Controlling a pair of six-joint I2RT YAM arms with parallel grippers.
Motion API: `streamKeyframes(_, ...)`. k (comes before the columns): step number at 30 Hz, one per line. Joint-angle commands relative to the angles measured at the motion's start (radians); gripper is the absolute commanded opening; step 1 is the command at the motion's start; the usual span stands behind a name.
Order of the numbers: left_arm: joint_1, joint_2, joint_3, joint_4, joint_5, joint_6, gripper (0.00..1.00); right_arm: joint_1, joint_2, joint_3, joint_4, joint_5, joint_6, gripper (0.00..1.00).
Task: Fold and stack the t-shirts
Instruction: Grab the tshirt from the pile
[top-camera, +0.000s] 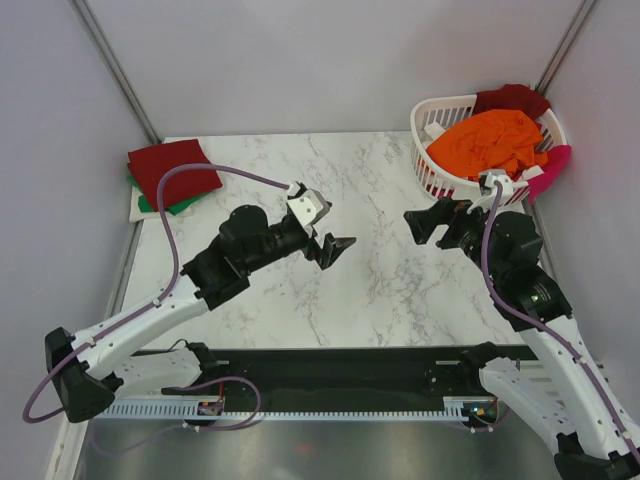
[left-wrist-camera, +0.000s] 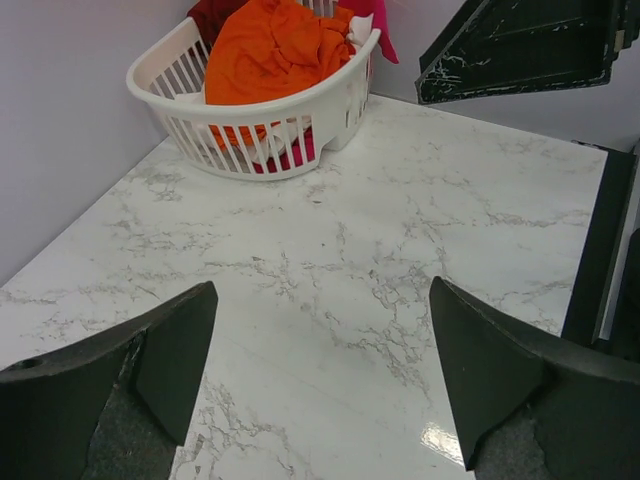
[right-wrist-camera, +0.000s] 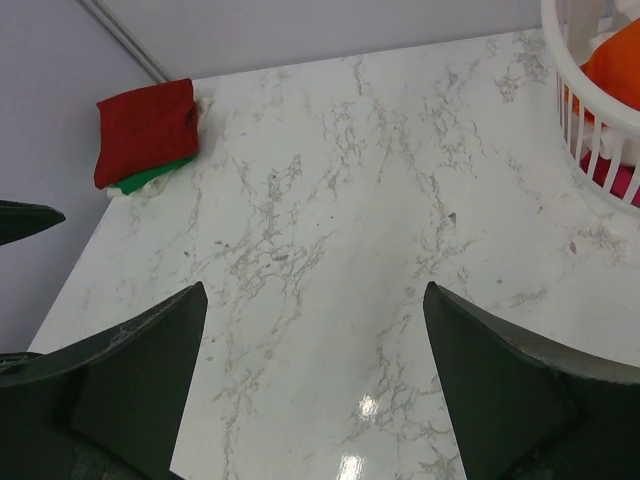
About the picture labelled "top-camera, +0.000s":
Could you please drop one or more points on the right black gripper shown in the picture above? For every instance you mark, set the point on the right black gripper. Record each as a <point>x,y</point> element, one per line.
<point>445,211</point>

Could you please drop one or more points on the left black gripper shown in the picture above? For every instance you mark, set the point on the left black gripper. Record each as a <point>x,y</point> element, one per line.
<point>332,248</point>

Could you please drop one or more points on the orange t shirt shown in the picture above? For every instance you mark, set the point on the orange t shirt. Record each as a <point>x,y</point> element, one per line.
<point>495,139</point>

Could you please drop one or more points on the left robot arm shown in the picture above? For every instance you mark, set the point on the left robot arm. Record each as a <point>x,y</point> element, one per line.
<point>93,367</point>

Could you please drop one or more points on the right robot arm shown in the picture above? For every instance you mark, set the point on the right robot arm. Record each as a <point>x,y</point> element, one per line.
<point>586,429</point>

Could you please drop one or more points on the white red printed shirt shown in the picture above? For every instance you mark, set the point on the white red printed shirt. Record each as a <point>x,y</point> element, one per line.
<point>432,132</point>

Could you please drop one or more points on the white laundry basket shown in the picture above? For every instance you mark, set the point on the white laundry basket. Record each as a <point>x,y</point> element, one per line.
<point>449,111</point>

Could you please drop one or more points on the pink crumpled shirt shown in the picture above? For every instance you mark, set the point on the pink crumpled shirt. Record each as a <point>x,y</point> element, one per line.
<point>557,160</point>

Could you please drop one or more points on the dark red crumpled shirt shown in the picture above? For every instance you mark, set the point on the dark red crumpled shirt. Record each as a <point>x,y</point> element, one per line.
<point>512,97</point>

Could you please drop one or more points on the folded green shirt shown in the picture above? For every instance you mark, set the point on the folded green shirt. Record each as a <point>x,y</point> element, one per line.
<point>143,206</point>

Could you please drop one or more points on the folded cream shirt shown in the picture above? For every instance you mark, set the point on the folded cream shirt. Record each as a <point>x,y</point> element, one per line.
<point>137,214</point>

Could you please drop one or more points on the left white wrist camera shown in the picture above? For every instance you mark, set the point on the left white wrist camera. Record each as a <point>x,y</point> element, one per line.
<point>307,205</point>

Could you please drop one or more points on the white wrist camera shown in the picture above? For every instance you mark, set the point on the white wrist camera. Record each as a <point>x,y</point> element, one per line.
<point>307,205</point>
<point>497,184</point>

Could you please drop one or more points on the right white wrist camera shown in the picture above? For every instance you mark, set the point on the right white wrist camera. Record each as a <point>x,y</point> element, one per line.
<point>497,184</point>

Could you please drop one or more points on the white slotted cable duct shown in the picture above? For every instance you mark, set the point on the white slotted cable duct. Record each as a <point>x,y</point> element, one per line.
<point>192,408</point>

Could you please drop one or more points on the right aluminium corner post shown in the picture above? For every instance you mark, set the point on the right aluminium corner post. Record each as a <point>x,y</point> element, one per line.
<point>578,22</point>

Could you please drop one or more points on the aluminium corner post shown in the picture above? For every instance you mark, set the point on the aluminium corner post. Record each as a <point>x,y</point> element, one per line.
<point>578,22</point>
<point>99,39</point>

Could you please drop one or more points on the left aluminium corner post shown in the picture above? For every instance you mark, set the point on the left aluminium corner post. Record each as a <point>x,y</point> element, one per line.
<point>99,39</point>

